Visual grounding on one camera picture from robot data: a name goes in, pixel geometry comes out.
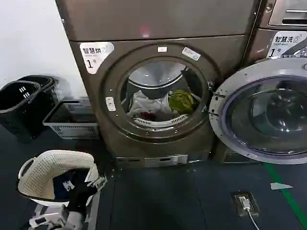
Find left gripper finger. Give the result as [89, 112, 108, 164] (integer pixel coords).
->
[83, 180, 96, 192]
[93, 175, 108, 190]

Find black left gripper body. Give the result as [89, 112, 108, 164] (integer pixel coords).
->
[68, 184, 97, 214]

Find white perforated laundry basket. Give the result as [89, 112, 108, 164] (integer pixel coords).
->
[15, 149, 99, 207]

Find grey metal basket stand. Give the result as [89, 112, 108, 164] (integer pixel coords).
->
[33, 190, 101, 230]

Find dark blue garment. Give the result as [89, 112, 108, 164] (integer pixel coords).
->
[52, 170, 83, 201]

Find grey slotted plastic crate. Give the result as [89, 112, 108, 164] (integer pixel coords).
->
[42, 100, 101, 140]

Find red garment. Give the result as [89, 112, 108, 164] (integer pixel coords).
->
[140, 110, 157, 121]

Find white garment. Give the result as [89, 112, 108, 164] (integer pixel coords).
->
[129, 90, 174, 118]

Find black plastic basket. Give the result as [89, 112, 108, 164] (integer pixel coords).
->
[16, 75, 61, 101]
[0, 80, 59, 144]

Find green garment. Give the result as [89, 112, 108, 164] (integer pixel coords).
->
[167, 89, 200, 114]

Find white label sticker number one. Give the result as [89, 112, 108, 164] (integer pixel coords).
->
[79, 41, 115, 75]

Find floor socket box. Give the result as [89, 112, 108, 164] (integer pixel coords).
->
[231, 190, 260, 218]

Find grey dryer with round opening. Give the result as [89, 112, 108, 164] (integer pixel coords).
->
[55, 0, 262, 169]

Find pale arrow floor sticker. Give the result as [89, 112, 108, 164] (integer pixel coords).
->
[270, 182, 294, 191]

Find round glass dryer door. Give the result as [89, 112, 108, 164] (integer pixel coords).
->
[208, 57, 307, 165]

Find green floor tape strip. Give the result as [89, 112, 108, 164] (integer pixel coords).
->
[264, 163, 307, 226]

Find grey washing machine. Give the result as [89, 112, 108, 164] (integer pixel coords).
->
[244, 0, 307, 164]

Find white and black label sticker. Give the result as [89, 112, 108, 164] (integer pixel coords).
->
[267, 31, 307, 59]

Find white plug with cable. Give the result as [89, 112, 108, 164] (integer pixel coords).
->
[240, 195, 265, 230]

